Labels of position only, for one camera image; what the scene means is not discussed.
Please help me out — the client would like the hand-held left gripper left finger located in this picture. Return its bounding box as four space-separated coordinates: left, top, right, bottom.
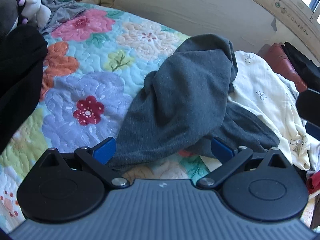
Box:
37 137 130 188

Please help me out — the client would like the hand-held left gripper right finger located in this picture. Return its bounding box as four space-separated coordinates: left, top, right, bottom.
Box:
196 137 294 189

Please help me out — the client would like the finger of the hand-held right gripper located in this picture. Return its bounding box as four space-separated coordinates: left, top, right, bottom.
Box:
296 88 320 142

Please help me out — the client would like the dark grey garment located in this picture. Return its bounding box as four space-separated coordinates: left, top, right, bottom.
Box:
107 34 280 172

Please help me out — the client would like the cream bow print garment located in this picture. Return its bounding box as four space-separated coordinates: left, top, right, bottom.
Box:
226 50 312 172

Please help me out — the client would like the reddish brown garment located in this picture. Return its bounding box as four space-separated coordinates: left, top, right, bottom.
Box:
264 42 308 93

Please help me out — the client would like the floral quilt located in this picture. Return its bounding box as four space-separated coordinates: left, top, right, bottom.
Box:
0 3 315 233

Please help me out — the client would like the black cloth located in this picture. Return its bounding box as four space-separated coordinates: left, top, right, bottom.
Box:
0 25 49 153

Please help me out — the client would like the light grey garment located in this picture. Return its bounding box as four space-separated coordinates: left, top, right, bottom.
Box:
37 0 88 35

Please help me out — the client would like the white plush toy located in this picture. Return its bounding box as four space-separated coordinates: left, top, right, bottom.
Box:
17 0 52 28

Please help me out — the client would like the dark grey plush toy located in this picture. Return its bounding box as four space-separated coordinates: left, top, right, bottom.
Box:
0 0 19 38

